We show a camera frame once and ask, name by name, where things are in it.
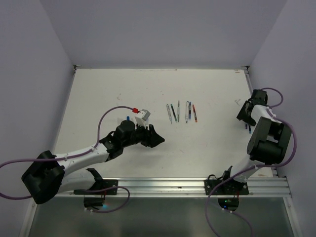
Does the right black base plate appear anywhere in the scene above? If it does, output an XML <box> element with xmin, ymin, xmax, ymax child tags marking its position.
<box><xmin>204</xmin><ymin>179</ymin><xmax>249</xmax><ymax>196</ymax></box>

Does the green barrel pen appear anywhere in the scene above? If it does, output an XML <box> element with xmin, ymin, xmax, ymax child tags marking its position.
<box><xmin>170</xmin><ymin>104</ymin><xmax>178</xmax><ymax>123</ymax></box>

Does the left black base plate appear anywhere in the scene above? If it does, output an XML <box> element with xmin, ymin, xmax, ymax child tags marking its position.
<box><xmin>74</xmin><ymin>179</ymin><xmax>118</xmax><ymax>196</ymax></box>

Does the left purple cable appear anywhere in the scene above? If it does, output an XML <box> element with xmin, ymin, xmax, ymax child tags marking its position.
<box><xmin>0</xmin><ymin>105</ymin><xmax>131</xmax><ymax>213</ymax></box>

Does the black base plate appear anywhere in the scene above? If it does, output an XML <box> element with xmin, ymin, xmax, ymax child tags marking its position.
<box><xmin>204</xmin><ymin>179</ymin><xmax>249</xmax><ymax>196</ymax></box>
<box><xmin>74</xmin><ymin>179</ymin><xmax>118</xmax><ymax>196</ymax></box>

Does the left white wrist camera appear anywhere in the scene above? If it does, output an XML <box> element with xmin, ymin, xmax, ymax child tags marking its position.
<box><xmin>135</xmin><ymin>110</ymin><xmax>151</xmax><ymax>128</ymax></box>

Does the aluminium front rail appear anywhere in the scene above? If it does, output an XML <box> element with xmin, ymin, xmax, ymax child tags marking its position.
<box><xmin>31</xmin><ymin>175</ymin><xmax>292</xmax><ymax>198</ymax></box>

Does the clear grey pen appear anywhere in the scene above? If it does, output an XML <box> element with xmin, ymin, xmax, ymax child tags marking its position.
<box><xmin>177</xmin><ymin>100</ymin><xmax>180</xmax><ymax>122</ymax></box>

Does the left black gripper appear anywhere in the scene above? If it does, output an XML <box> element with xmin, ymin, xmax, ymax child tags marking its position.
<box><xmin>122</xmin><ymin>120</ymin><xmax>164</xmax><ymax>148</ymax></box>

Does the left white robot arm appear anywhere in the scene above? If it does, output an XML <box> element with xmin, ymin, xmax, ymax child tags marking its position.
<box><xmin>21</xmin><ymin>120</ymin><xmax>165</xmax><ymax>204</ymax></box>

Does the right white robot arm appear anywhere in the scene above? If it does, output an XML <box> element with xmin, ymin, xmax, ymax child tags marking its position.
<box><xmin>220</xmin><ymin>87</ymin><xmax>295</xmax><ymax>194</ymax></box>

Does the clear slim pen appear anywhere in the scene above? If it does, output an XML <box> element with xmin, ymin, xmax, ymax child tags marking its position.
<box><xmin>166</xmin><ymin>104</ymin><xmax>172</xmax><ymax>124</ymax></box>

